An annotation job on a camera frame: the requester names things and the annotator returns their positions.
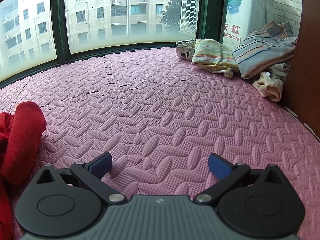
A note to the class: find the beige apartment building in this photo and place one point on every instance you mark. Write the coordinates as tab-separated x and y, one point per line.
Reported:
100	5

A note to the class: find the white panda print cloth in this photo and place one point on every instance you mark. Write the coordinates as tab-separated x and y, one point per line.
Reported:
185	50

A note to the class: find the red hoodie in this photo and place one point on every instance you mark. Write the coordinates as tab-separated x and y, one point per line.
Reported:
22	135

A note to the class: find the yellow striped cloth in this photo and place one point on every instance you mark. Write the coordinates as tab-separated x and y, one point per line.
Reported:
212	55

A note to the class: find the cream garment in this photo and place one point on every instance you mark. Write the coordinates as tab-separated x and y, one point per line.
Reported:
271	85

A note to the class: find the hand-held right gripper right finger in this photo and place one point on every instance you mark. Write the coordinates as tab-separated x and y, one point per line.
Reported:
220	166

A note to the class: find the green tree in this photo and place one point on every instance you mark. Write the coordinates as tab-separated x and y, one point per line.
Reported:
172	15

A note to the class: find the white louvred air conditioner unit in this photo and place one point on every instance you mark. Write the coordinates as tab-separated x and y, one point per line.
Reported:
190	7

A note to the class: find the pink foam floor mat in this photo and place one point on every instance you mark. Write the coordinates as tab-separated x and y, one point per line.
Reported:
160	110

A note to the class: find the brown wooden cabinet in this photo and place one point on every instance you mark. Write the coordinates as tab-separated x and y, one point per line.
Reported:
307	67

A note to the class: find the green window frame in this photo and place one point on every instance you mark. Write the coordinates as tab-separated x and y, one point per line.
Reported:
60	30

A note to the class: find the blue striped shirt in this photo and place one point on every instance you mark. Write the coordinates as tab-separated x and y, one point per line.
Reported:
262	50

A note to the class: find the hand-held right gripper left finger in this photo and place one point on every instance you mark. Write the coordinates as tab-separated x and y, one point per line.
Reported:
101	165

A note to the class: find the white carton with cartoon print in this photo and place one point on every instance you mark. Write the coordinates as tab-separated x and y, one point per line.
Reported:
247	10

